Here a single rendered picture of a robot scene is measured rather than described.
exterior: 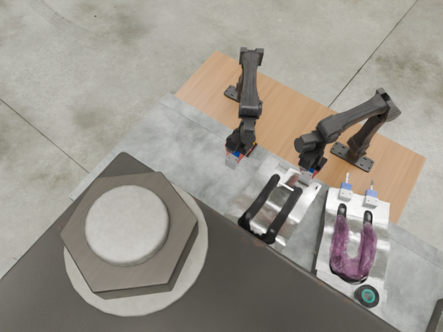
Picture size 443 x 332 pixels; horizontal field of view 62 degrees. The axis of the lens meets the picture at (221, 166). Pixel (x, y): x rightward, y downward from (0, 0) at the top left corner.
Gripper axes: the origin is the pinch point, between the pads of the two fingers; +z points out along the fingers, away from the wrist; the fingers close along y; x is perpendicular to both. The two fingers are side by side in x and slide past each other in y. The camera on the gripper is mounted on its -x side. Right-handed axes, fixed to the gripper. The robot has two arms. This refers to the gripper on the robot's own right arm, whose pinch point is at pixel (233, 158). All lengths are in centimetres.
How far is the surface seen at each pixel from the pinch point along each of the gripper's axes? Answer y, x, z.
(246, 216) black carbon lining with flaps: 17.9, -13.5, 10.9
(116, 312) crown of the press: 26, -110, -63
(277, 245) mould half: 33.6, -18.1, 10.8
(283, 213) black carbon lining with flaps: 29.1, -2.5, 9.0
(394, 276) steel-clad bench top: 79, 6, 13
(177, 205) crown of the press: 25, -104, -69
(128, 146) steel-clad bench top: -47, -6, 21
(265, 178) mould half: 14.9, 5.5, 4.1
